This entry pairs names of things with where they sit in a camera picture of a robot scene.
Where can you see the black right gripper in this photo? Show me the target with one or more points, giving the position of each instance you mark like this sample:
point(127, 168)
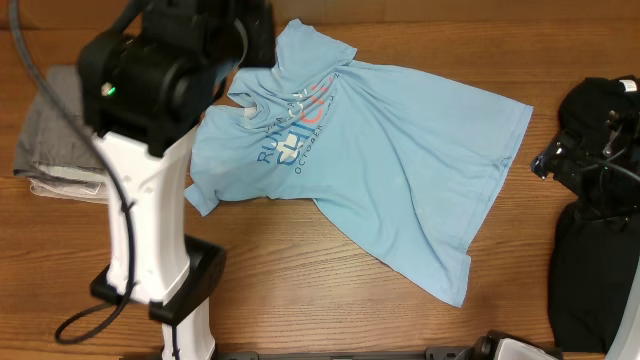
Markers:
point(579, 152)

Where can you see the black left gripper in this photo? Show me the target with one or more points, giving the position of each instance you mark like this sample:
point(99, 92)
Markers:
point(257, 24)

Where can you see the light blue printed t-shirt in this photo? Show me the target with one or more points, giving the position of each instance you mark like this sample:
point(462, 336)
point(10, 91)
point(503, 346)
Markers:
point(405, 163)

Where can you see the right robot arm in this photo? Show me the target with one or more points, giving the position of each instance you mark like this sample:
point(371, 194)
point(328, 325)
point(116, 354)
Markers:
point(525, 349)

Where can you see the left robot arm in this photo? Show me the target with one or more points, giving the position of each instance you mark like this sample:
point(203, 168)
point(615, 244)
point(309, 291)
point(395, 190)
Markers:
point(145, 83)

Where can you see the black garment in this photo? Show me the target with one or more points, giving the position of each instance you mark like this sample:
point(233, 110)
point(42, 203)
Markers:
point(597, 105)

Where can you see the folded grey trousers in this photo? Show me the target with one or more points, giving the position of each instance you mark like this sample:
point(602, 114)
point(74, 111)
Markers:
point(47, 148)

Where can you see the folded beige garment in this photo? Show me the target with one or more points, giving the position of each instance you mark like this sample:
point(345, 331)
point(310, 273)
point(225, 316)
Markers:
point(91, 192)

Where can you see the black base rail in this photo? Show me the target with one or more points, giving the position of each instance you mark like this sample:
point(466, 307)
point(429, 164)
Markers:
point(430, 353)

